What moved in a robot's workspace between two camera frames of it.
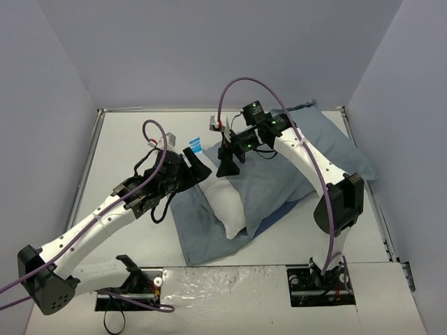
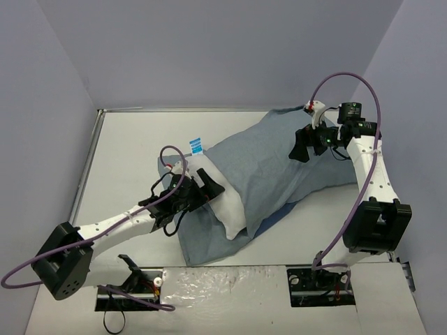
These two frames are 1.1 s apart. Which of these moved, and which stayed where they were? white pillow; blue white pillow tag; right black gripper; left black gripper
Moved: left black gripper; right black gripper
Stayed: white pillow; blue white pillow tag
